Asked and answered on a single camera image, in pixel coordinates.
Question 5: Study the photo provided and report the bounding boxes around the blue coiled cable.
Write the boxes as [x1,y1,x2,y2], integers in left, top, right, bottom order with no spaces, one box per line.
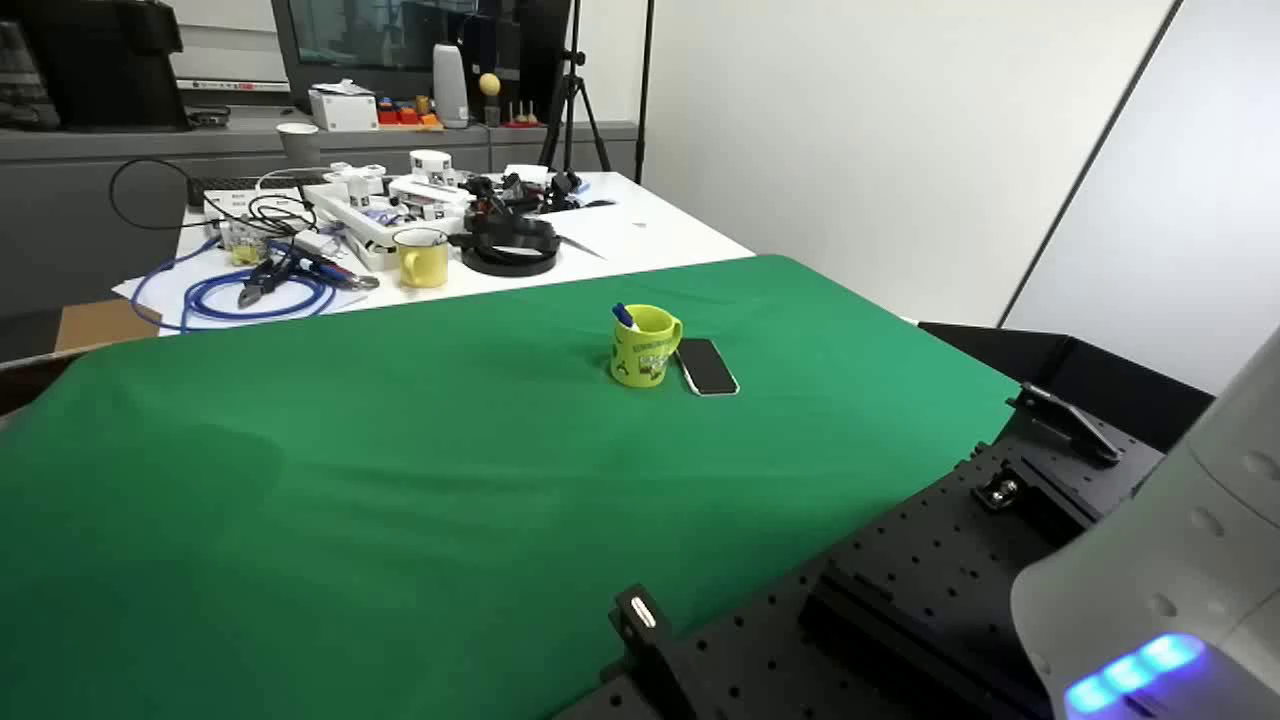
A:
[122,227,344,338]

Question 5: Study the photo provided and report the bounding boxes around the black smartphone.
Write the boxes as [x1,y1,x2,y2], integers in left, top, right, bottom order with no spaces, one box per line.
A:
[670,338,742,400]

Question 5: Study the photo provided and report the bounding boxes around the plain yellow mug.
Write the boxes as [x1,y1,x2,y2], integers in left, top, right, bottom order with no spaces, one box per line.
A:
[392,227,457,291]

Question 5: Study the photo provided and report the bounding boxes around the black angled clamp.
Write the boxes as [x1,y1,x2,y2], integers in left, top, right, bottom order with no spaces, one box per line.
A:
[1006,382,1123,470]

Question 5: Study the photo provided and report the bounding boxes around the orange red tray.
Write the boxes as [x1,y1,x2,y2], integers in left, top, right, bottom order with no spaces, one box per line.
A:
[373,93,447,136]

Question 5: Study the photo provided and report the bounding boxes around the black office chair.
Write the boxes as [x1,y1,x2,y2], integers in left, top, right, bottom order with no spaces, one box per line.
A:
[6,0,192,136]

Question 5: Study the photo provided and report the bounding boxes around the black camera tripod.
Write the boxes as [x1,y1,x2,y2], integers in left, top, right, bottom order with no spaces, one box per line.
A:
[537,0,614,180]

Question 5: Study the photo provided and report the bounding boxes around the dark computer monitor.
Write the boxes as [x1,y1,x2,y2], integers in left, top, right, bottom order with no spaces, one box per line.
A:
[266,0,578,107]

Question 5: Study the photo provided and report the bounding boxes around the black tangled gadget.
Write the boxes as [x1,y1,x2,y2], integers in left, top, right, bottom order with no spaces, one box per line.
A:
[465,170,587,227]

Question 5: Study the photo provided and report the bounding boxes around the yellow-green printed mug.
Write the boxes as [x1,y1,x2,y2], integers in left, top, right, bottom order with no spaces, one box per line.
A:
[608,300,686,394]

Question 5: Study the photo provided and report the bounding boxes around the thin black looped cable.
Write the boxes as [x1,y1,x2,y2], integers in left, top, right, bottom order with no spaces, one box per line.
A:
[103,153,206,239]

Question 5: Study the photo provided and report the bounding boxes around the white lidded pot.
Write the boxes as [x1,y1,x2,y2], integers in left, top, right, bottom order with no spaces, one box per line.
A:
[303,76,385,136]

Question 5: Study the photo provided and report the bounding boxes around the green cloth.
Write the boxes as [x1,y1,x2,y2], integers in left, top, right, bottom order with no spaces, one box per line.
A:
[0,251,1023,720]

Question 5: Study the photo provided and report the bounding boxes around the black perforated breadboard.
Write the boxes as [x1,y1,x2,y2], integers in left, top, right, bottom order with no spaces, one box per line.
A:
[556,398,1171,720]

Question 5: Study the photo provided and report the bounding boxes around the small black mounting block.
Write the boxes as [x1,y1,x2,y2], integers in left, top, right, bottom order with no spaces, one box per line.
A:
[966,470,1032,522]

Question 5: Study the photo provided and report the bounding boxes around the black raised base plate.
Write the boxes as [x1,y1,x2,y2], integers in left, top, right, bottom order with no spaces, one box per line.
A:
[796,445,1112,720]

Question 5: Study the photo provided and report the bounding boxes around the small yellow jar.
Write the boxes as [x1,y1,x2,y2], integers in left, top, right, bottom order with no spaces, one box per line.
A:
[217,218,271,268]

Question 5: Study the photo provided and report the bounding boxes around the white parts tray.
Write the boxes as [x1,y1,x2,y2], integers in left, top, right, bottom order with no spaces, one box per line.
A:
[303,178,473,272]

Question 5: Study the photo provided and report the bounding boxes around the black clamp with white label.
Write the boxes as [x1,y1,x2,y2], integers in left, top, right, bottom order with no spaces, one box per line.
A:
[608,583,700,720]

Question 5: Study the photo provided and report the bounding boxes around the dark handled pliers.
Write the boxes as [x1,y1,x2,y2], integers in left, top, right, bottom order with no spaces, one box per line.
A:
[232,249,307,317]

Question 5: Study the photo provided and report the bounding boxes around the black side table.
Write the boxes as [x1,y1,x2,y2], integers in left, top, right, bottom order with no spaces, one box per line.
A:
[915,317,1214,457]

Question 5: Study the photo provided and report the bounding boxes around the white cylindrical bottle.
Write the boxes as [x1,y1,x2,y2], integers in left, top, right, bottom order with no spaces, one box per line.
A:
[422,41,474,131]

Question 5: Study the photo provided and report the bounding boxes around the black round disc object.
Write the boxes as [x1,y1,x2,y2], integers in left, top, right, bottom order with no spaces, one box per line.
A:
[461,218,562,279]

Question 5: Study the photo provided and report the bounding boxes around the grey counter desk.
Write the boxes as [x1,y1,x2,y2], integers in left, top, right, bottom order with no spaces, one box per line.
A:
[0,118,647,328]

